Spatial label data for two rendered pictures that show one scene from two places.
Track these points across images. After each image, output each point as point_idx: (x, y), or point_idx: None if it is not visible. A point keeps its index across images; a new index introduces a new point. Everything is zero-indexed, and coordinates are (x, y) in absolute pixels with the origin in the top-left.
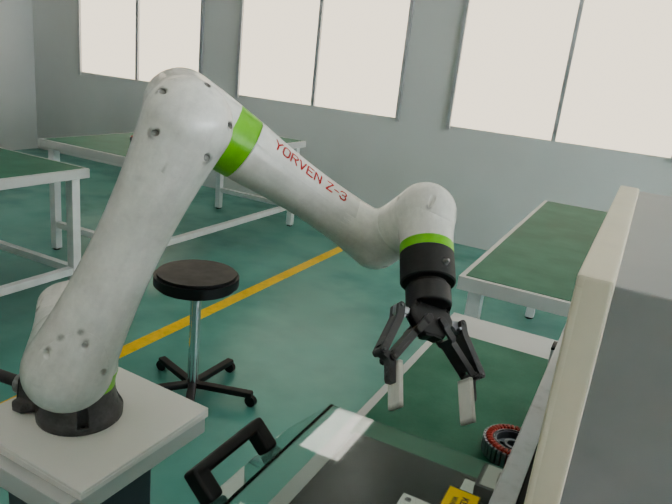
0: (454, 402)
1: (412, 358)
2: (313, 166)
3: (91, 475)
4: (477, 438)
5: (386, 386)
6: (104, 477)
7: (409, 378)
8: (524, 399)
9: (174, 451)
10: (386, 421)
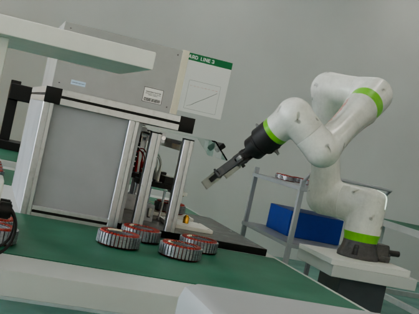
0: (259, 268)
1: (330, 290)
2: (343, 109)
3: (307, 245)
4: (221, 255)
5: (304, 275)
6: (303, 245)
7: (303, 278)
8: (227, 269)
9: (321, 270)
10: (270, 261)
